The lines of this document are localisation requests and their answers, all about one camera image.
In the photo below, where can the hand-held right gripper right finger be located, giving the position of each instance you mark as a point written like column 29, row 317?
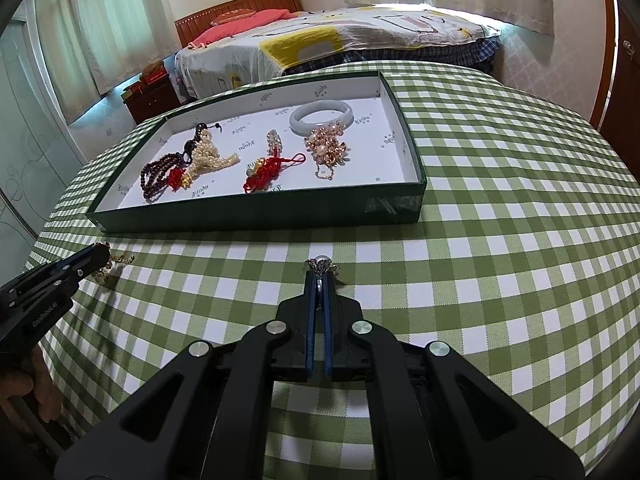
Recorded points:
column 328, row 320

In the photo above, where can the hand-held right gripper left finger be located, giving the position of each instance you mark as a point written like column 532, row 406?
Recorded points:
column 311, row 320

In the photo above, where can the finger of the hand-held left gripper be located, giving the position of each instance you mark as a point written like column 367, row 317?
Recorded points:
column 90, row 267
column 75, row 260

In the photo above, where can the dark green tray box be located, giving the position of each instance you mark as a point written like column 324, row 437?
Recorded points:
column 250, row 212

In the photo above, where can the red and gold charm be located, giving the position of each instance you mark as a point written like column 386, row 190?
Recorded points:
column 182, row 180

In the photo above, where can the red knot tassel charm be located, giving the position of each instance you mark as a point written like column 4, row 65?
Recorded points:
column 265, row 170

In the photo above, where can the silver green brooch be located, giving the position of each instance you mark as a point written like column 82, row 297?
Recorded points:
column 274, row 142

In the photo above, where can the person's left hand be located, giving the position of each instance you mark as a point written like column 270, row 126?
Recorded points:
column 30, row 375

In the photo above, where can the frosted glass wardrobe door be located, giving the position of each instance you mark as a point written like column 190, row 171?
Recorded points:
column 30, row 135

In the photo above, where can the dark wooden nightstand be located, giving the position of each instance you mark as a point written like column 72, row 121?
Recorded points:
column 152, row 102

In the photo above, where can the green checked tablecloth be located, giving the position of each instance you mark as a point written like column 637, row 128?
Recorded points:
column 500, row 260

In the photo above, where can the red box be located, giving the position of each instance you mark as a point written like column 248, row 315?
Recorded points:
column 154, row 77

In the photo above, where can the white jade bangle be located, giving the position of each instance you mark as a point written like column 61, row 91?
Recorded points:
column 300, row 119

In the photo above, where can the wooden headboard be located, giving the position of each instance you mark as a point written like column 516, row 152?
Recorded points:
column 200, row 17

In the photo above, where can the pink blanket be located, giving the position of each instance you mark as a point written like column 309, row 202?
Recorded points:
column 235, row 27

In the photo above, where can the bed with patterned quilt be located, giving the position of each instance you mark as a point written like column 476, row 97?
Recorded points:
column 350, row 35

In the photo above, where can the orange pillow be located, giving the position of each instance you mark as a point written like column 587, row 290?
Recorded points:
column 230, row 16

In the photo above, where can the brown wooden door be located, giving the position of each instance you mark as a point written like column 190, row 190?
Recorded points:
column 622, row 85

